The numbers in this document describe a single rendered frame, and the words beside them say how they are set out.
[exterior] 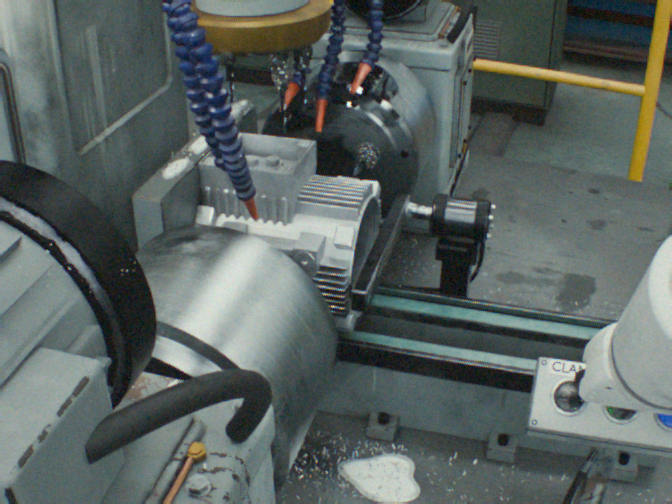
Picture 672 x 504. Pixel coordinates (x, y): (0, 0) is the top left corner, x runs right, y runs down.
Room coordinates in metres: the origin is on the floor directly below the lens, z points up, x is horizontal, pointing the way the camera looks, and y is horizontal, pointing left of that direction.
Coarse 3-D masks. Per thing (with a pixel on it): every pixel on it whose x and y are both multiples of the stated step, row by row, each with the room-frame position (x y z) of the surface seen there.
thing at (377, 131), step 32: (320, 64) 1.23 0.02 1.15; (352, 64) 1.19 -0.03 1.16; (384, 64) 1.21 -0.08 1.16; (352, 96) 1.09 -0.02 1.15; (384, 96) 1.10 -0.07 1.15; (416, 96) 1.18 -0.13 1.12; (288, 128) 1.12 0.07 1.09; (352, 128) 1.09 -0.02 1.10; (384, 128) 1.08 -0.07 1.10; (416, 128) 1.11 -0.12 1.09; (320, 160) 1.10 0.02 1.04; (352, 160) 1.09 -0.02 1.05; (384, 160) 1.08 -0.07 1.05; (416, 160) 1.07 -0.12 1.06; (384, 192) 1.08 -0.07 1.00
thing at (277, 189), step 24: (264, 144) 0.96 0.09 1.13; (288, 144) 0.95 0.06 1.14; (312, 144) 0.93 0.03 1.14; (216, 168) 0.87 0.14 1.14; (264, 168) 0.90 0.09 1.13; (288, 168) 0.86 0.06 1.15; (312, 168) 0.92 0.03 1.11; (216, 192) 0.87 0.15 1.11; (264, 192) 0.85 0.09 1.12; (288, 192) 0.84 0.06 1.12; (264, 216) 0.85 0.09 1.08; (288, 216) 0.85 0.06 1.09
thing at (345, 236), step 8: (376, 184) 0.93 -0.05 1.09; (376, 192) 0.92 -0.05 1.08; (200, 208) 0.86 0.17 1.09; (208, 208) 0.86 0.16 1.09; (200, 216) 0.85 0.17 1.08; (208, 216) 0.85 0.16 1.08; (216, 216) 0.86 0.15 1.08; (200, 224) 0.85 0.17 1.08; (208, 224) 0.85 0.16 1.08; (336, 232) 0.81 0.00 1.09; (344, 232) 0.81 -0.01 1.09; (352, 232) 0.81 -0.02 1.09; (336, 240) 0.80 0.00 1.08; (344, 240) 0.80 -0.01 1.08; (352, 240) 0.80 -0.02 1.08; (344, 248) 0.81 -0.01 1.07; (352, 248) 0.80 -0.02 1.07; (336, 320) 0.81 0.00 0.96; (344, 320) 0.80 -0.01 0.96; (352, 320) 0.81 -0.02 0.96; (344, 328) 0.80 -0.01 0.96; (352, 328) 0.81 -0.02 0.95
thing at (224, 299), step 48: (192, 240) 0.66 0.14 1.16; (240, 240) 0.67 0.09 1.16; (192, 288) 0.58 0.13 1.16; (240, 288) 0.60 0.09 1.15; (288, 288) 0.63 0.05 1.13; (192, 336) 0.52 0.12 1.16; (240, 336) 0.54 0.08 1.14; (288, 336) 0.58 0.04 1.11; (336, 336) 0.65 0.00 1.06; (288, 384) 0.54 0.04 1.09; (288, 432) 0.51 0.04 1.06
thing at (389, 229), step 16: (400, 208) 0.97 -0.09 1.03; (384, 224) 0.93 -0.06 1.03; (400, 224) 0.95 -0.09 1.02; (384, 240) 0.88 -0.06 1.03; (368, 256) 0.85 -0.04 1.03; (384, 256) 0.85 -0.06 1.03; (368, 272) 0.81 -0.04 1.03; (352, 288) 0.78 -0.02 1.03; (368, 288) 0.78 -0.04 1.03; (352, 304) 0.77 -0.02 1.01; (368, 304) 0.77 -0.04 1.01
